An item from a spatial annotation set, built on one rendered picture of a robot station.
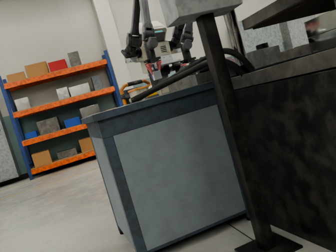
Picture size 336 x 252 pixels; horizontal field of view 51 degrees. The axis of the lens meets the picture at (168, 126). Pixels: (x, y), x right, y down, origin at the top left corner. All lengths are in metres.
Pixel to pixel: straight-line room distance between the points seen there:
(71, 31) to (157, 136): 6.23
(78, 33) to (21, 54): 1.21
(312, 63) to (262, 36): 7.08
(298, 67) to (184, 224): 0.98
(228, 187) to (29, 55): 6.35
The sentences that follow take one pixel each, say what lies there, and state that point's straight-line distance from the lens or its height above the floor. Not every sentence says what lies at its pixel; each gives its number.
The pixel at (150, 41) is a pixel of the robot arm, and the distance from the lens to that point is 2.24.
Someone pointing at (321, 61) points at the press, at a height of 0.75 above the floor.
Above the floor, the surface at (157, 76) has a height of 0.93.
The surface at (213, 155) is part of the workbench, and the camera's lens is 1.92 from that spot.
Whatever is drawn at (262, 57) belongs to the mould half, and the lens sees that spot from 2.33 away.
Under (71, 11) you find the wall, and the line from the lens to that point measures 8.00.
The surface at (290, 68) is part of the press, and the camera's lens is 1.44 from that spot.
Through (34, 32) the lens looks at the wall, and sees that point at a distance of 7.92.
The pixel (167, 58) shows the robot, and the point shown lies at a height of 1.07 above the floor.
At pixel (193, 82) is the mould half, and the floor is 0.82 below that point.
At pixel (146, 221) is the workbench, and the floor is 0.21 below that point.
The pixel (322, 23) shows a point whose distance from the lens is 1.97.
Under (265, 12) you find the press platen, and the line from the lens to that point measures 1.68.
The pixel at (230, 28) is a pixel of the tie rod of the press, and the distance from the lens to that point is 1.83.
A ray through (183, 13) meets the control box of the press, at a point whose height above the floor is 1.08.
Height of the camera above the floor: 0.78
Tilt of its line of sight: 4 degrees down
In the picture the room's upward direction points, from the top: 16 degrees counter-clockwise
